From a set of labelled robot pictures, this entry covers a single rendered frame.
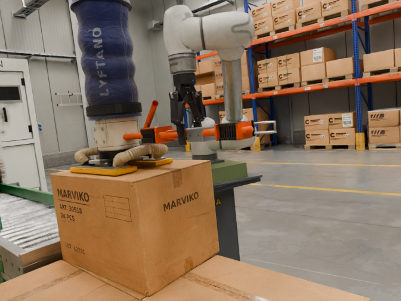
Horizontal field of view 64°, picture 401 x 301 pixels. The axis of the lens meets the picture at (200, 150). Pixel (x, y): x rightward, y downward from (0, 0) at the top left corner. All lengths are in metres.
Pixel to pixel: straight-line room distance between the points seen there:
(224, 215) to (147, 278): 0.93
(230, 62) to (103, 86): 0.66
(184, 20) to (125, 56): 0.37
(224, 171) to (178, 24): 0.98
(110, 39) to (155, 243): 0.77
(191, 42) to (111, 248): 0.78
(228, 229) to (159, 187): 0.97
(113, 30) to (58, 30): 10.80
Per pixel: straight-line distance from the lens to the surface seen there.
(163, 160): 1.33
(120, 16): 1.39
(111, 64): 1.31
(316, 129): 8.52
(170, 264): 1.23
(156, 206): 1.13
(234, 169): 1.86
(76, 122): 11.77
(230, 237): 2.05
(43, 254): 1.71
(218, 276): 1.26
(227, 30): 1.05
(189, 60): 1.06
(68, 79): 11.87
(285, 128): 10.23
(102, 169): 1.26
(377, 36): 9.52
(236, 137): 0.92
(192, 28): 1.06
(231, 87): 1.73
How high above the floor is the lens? 1.13
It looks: 6 degrees down
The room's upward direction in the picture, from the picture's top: 6 degrees counter-clockwise
